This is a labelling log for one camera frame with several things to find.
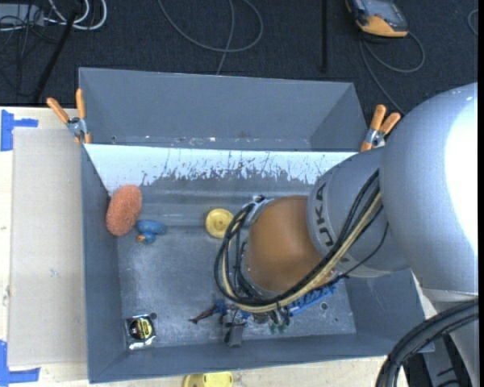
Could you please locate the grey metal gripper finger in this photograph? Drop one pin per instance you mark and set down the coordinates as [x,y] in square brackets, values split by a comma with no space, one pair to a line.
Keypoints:
[234,335]
[230,317]

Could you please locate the blue and brown small tool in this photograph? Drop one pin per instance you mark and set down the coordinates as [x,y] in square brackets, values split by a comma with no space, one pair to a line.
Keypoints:
[219,309]

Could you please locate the yellow flat plastic piece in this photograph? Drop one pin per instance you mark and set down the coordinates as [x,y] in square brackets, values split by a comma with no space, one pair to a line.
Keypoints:
[208,379]

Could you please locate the blue comb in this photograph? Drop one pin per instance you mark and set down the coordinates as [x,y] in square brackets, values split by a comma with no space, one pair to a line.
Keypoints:
[312,298]

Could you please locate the grey metal bin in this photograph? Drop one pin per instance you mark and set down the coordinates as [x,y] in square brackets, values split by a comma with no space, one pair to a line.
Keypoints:
[177,280]

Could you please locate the black and yellow tape measure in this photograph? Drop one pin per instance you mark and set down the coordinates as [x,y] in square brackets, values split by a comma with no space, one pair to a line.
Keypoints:
[140,329]

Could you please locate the yellow round plastic disc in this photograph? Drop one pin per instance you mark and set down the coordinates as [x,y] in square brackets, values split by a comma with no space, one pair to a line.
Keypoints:
[218,222]

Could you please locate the blue toy duck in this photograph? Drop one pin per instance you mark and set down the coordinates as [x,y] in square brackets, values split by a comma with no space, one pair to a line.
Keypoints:
[150,229]

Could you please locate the orange round scouring pad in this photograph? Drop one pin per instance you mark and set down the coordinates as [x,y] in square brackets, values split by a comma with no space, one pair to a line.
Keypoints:
[123,210]

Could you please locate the pale wood flat board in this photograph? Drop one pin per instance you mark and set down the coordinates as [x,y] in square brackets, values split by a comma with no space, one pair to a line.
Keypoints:
[44,248]

